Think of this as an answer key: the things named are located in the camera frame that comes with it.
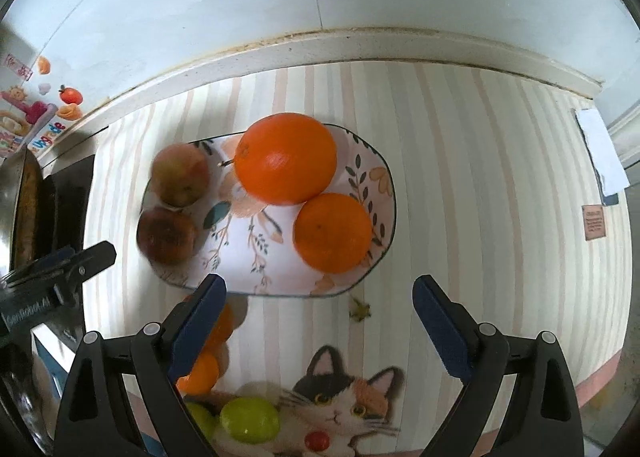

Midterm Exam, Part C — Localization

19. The brown paper label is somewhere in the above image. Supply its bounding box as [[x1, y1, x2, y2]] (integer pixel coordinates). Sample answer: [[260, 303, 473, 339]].
[[581, 205, 607, 241]]

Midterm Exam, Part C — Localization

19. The small green fruit calyx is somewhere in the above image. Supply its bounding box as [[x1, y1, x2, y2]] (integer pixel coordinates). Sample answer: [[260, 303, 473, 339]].
[[349, 296, 372, 323]]

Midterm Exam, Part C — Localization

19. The yellow-red apple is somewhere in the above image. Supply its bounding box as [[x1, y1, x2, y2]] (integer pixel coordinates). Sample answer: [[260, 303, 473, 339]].
[[151, 143, 211, 208]]

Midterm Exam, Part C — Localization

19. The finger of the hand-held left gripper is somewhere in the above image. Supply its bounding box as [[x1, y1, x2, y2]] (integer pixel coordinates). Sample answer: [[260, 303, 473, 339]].
[[5, 245, 77, 288], [50, 240, 117, 295]]

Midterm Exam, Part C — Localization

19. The green round fruit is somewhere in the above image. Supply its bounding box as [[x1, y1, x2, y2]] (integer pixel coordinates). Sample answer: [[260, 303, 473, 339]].
[[219, 397, 281, 443], [186, 402, 218, 444]]

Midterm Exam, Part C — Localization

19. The dark red apple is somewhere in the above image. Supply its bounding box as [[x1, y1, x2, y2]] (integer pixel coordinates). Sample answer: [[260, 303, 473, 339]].
[[136, 206, 200, 267]]

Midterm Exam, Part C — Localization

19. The white paper sheet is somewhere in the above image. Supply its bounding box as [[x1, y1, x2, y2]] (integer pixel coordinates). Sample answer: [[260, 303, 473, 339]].
[[574, 108, 631, 198]]

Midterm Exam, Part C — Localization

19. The striped cat print tablecloth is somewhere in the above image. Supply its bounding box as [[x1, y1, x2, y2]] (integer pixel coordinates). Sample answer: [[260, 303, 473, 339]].
[[80, 61, 633, 457]]

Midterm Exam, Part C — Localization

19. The blue white box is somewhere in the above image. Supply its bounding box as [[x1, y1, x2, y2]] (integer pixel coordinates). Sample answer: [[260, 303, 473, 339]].
[[31, 324, 76, 400]]

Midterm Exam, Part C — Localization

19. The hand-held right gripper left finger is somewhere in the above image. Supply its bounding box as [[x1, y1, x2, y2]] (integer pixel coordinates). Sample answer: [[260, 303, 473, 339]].
[[52, 273, 228, 457]]

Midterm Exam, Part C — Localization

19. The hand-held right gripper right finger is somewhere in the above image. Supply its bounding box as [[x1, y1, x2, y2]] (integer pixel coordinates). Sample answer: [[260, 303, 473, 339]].
[[412, 274, 586, 457]]

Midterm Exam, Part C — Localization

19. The small tangerine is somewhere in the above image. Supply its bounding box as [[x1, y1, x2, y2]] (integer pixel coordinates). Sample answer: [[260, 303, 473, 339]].
[[176, 351, 221, 395], [184, 294, 236, 353]]

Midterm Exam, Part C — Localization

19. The floral ceramic plate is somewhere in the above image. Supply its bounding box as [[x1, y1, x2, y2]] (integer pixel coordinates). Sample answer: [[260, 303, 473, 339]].
[[139, 123, 398, 299]]

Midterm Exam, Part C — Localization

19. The colourful wall poster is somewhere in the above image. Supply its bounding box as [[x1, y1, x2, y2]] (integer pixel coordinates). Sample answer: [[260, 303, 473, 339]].
[[0, 53, 68, 160]]

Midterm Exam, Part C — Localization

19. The large orange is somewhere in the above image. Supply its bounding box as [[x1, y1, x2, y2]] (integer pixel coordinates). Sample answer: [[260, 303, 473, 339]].
[[234, 113, 339, 206]]

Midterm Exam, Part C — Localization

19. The small red cherry tomato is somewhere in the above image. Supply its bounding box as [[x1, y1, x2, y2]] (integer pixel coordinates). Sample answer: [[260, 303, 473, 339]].
[[304, 430, 331, 452]]

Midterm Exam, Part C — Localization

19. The metal wok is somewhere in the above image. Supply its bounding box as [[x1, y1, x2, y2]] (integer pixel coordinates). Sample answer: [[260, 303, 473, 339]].
[[0, 147, 43, 278]]

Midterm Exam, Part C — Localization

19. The black stove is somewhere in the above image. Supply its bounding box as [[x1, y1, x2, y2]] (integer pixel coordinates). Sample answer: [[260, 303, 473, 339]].
[[35, 154, 97, 263]]

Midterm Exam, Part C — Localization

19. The medium orange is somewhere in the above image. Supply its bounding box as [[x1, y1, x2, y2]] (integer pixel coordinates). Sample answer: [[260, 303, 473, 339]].
[[293, 192, 374, 273]]

